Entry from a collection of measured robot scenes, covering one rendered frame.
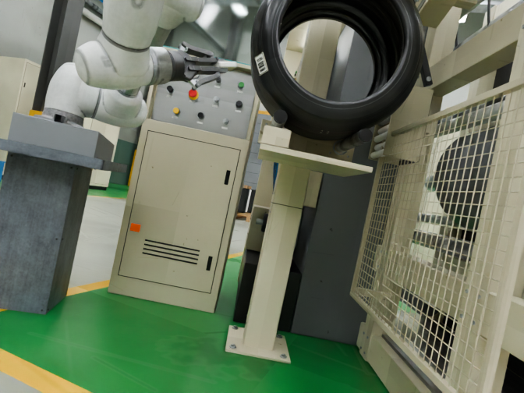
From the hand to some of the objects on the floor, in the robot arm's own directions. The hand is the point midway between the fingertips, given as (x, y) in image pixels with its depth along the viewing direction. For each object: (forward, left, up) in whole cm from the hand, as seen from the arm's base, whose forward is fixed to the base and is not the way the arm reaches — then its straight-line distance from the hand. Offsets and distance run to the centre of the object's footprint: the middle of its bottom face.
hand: (224, 65), depth 108 cm
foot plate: (+49, +47, -94) cm, 116 cm away
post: (+49, +47, -94) cm, 116 cm away
